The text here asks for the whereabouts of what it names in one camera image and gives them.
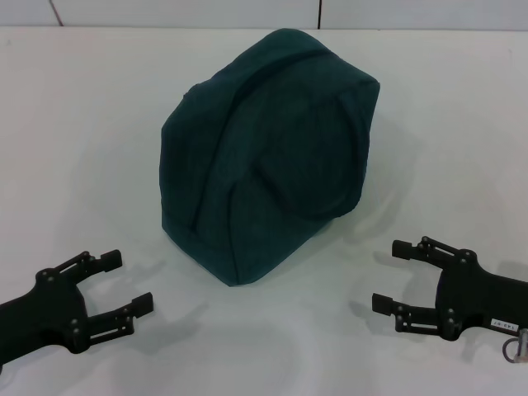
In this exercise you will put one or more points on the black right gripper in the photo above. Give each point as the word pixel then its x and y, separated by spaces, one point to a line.
pixel 482 297

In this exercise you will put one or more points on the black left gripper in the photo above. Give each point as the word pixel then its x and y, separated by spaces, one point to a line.
pixel 41 313

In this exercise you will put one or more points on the dark teal insulated lunch bag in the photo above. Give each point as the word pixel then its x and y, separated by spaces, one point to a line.
pixel 268 165

